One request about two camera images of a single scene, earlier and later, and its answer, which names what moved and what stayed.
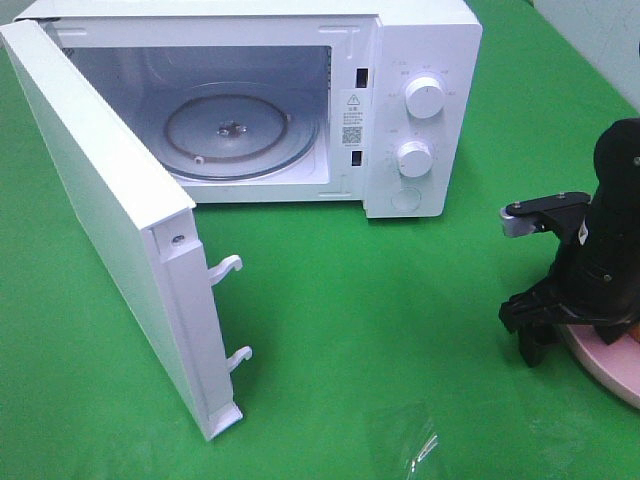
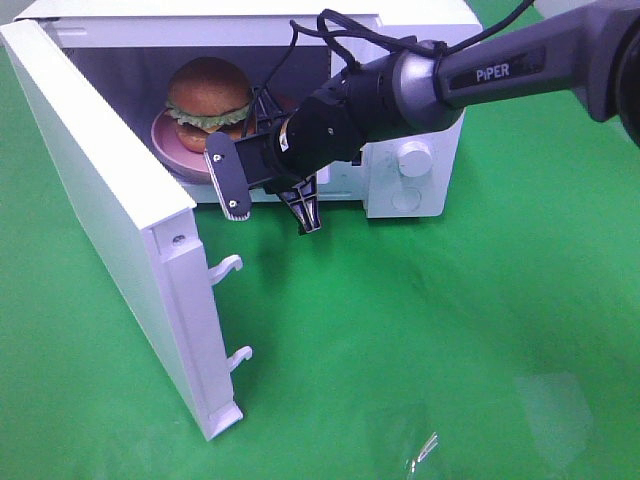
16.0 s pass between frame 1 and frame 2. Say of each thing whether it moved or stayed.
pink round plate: moved
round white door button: stayed
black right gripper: moved
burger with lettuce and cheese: moved
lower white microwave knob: stayed
